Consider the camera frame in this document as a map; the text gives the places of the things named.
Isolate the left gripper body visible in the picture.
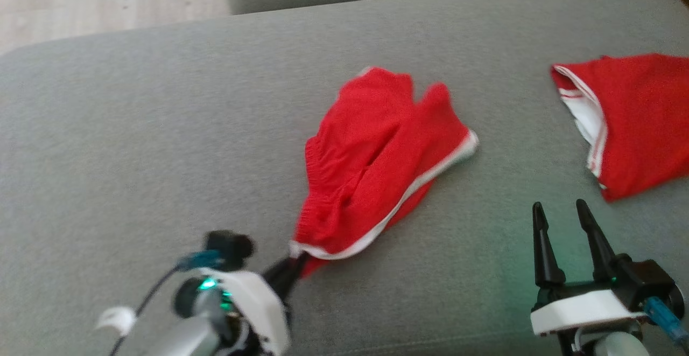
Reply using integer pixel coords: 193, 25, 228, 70
173, 270, 292, 356

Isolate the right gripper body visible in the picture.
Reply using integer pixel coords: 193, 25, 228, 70
530, 282, 649, 356

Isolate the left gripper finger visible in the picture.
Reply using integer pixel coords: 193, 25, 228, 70
280, 256, 310, 300
264, 254, 308, 292

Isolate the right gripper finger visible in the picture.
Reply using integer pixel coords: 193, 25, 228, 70
576, 199, 620, 284
532, 201, 566, 288

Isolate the red number 23 jersey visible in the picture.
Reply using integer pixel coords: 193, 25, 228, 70
550, 53, 689, 204

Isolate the red shorts white trim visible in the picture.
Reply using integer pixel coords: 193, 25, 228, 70
290, 66, 480, 280

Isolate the large grey sofa seat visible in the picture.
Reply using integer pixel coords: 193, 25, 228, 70
0, 0, 689, 356

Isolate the white cable wrap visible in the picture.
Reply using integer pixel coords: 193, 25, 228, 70
96, 306, 138, 333

